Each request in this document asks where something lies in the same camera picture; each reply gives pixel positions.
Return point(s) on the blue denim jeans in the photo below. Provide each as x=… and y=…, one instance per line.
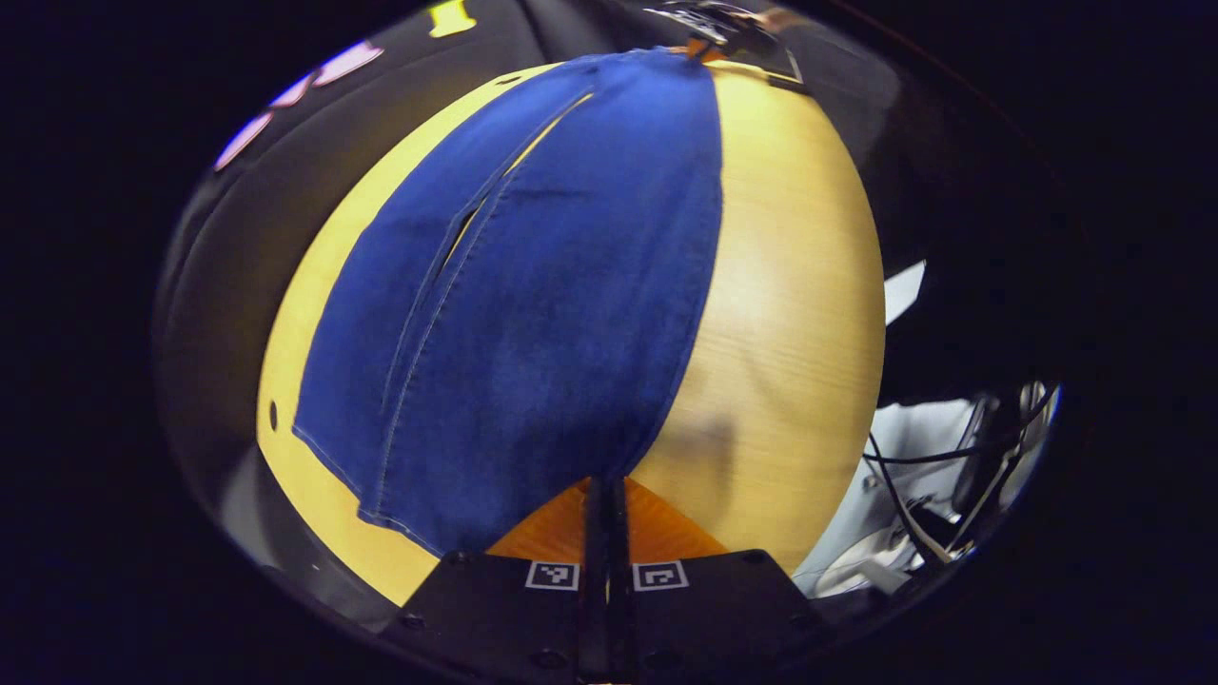
x=571, y=285

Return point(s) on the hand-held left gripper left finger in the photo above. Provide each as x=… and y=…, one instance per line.
x=595, y=609

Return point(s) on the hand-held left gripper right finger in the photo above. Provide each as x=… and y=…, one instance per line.
x=620, y=609

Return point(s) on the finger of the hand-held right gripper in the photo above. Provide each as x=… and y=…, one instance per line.
x=702, y=49

